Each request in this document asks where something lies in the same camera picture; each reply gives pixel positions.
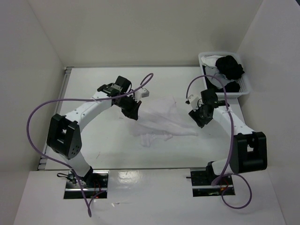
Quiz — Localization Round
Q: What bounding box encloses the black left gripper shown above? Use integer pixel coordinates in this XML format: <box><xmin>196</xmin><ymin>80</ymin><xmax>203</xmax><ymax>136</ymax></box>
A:
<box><xmin>115</xmin><ymin>95</ymin><xmax>142</xmax><ymax>120</ymax></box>

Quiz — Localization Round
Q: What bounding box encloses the white tank top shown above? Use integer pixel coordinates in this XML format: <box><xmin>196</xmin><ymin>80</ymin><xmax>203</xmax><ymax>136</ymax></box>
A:
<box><xmin>119</xmin><ymin>96</ymin><xmax>198</xmax><ymax>148</ymax></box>

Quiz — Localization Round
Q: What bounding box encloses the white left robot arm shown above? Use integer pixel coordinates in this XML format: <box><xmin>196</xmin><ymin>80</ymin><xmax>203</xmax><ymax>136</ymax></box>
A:
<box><xmin>47</xmin><ymin>76</ymin><xmax>147</xmax><ymax>187</ymax></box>

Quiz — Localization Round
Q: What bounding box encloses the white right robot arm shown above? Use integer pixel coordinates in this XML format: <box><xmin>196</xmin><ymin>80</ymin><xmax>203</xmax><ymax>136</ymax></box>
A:
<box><xmin>186</xmin><ymin>90</ymin><xmax>268</xmax><ymax>184</ymax></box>

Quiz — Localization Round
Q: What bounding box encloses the white garment in basket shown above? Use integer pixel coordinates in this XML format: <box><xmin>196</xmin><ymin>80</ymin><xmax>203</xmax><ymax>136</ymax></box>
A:
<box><xmin>201</xmin><ymin>55</ymin><xmax>222</xmax><ymax>68</ymax></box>

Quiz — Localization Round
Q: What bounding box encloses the black garment in basket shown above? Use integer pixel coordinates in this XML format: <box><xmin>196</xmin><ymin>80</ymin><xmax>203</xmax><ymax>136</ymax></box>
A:
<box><xmin>202</xmin><ymin>55</ymin><xmax>245</xmax><ymax>93</ymax></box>

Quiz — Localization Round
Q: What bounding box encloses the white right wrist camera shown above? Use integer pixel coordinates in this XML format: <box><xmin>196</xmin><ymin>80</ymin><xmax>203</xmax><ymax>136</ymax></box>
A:
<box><xmin>185</xmin><ymin>94</ymin><xmax>200</xmax><ymax>111</ymax></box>

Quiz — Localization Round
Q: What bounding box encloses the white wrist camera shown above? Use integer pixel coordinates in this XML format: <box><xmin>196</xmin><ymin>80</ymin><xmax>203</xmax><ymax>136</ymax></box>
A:
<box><xmin>185</xmin><ymin>94</ymin><xmax>200</xmax><ymax>111</ymax></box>
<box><xmin>134</xmin><ymin>88</ymin><xmax>150</xmax><ymax>101</ymax></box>

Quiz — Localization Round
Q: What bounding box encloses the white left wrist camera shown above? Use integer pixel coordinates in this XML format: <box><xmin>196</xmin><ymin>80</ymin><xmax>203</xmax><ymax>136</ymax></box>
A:
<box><xmin>134</xmin><ymin>88</ymin><xmax>150</xmax><ymax>101</ymax></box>

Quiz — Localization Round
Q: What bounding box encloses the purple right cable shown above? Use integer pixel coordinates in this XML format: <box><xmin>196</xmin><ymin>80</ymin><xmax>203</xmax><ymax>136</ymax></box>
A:
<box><xmin>185</xmin><ymin>75</ymin><xmax>253</xmax><ymax>209</ymax></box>

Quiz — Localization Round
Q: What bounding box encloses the purple cable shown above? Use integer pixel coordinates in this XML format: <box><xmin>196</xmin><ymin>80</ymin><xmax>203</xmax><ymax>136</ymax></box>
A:
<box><xmin>185</xmin><ymin>75</ymin><xmax>253</xmax><ymax>209</ymax></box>
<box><xmin>26</xmin><ymin>73</ymin><xmax>155</xmax><ymax>218</ymax></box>

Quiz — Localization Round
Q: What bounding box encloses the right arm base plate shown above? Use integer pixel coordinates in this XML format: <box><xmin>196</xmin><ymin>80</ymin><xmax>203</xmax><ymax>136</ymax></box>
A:
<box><xmin>186</xmin><ymin>167</ymin><xmax>235</xmax><ymax>197</ymax></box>

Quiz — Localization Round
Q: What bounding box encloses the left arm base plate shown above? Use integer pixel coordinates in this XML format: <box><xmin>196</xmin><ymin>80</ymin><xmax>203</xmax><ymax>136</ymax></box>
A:
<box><xmin>57</xmin><ymin>170</ymin><xmax>109</xmax><ymax>199</ymax></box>

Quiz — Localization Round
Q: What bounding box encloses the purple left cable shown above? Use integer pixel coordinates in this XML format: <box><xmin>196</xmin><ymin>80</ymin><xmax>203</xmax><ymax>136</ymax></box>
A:
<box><xmin>26</xmin><ymin>73</ymin><xmax>155</xmax><ymax>218</ymax></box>

